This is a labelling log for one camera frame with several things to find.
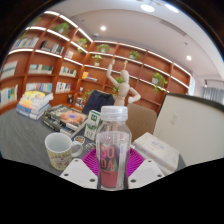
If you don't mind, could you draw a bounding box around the stack of colourful books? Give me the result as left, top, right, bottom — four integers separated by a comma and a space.
15, 89, 54, 121

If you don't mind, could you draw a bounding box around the stack of white books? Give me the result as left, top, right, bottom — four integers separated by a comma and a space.
132, 132, 181, 174

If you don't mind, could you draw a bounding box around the white wall switch plate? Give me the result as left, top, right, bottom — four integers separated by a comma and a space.
170, 112, 179, 126

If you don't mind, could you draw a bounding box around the wooden artist mannequin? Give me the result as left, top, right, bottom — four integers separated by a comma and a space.
106, 59, 142, 108

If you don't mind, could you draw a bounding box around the white mug with yellow print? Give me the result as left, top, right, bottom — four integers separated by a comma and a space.
44, 132, 84, 172

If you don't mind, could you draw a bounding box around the ceiling air vent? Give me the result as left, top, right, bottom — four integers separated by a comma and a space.
159, 18, 188, 36

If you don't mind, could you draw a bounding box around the stack of dark books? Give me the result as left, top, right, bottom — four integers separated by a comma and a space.
41, 103, 88, 138

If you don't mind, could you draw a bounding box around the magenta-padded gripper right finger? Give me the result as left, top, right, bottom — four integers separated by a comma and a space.
127, 147, 166, 190

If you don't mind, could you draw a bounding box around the clear bottle with red label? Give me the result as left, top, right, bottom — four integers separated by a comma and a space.
95, 105, 133, 191

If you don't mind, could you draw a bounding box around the red-brown wooden shelf unit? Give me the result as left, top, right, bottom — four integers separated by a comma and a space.
0, 9, 196, 116

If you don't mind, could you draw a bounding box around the tan upholstered chair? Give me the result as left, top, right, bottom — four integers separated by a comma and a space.
125, 103, 158, 143

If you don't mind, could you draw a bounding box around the dark blue jacket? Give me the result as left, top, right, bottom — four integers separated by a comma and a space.
82, 89, 116, 116

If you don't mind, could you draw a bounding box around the branched ceiling lamp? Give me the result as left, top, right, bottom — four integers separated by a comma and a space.
136, 0, 181, 14

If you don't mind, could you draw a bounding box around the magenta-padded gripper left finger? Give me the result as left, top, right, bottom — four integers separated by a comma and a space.
59, 148, 100, 190

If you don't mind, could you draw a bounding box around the tall green-white carton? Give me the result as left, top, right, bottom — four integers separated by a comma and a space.
83, 109, 103, 141

